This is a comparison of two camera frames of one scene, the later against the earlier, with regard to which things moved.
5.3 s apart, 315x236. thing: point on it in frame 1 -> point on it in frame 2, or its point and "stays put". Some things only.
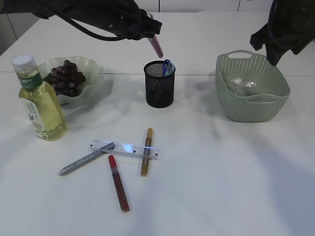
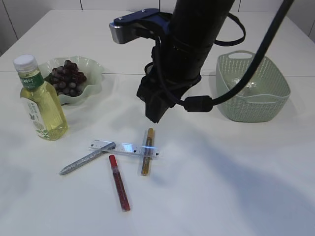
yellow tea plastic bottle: x=41 y=101 stays put
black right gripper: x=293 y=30 -> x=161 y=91
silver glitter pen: x=108 y=148 stays put
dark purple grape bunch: x=66 y=80 stays put
